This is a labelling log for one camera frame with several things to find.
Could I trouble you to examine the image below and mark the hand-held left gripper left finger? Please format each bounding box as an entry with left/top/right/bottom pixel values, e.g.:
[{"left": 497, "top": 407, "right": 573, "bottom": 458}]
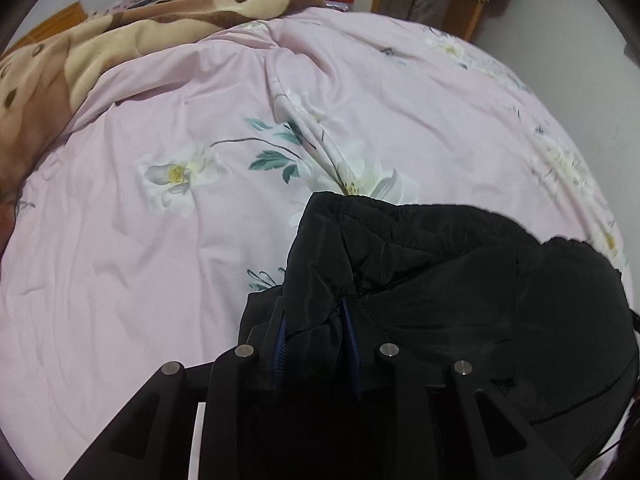
[{"left": 64, "top": 304, "right": 290, "bottom": 480}]

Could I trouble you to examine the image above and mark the wooden headboard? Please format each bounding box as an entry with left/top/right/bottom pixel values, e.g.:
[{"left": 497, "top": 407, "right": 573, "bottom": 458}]
[{"left": 9, "top": 1, "right": 89, "bottom": 47}]

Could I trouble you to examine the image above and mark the black puffer jacket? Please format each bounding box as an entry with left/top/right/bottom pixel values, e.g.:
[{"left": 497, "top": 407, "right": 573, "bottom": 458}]
[{"left": 235, "top": 190, "right": 640, "bottom": 478}]

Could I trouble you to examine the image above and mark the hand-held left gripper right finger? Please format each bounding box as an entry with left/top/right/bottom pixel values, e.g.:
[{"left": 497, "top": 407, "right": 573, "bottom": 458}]
[{"left": 339, "top": 299, "right": 577, "bottom": 480}]

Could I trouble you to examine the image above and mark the pink floral duvet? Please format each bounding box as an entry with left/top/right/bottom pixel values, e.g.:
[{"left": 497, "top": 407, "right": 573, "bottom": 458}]
[{"left": 0, "top": 5, "right": 632, "bottom": 480}]

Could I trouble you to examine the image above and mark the brown dog print blanket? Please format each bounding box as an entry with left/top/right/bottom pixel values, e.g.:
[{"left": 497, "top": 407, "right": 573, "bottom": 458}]
[{"left": 0, "top": 0, "right": 327, "bottom": 202}]

